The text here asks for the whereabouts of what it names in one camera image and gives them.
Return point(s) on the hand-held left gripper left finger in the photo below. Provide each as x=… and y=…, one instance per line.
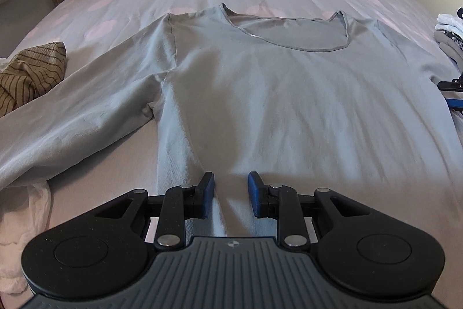
x=208, y=195

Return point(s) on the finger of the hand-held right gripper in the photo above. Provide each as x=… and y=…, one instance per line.
x=452, y=84
x=455, y=103

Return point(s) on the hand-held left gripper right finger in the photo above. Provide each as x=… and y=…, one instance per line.
x=255, y=195

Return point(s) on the grey-blue long-sleeve shirt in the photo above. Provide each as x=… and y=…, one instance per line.
x=253, y=95

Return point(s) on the grey folded garment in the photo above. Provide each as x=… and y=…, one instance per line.
x=450, y=53

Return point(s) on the dark patterned folded garment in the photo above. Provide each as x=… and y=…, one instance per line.
x=454, y=39

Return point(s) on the white crinkled garment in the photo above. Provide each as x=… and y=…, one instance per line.
x=21, y=222

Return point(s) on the brown striped cloth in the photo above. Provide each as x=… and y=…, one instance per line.
x=29, y=77

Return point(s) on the grey padded headboard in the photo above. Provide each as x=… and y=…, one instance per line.
x=25, y=12

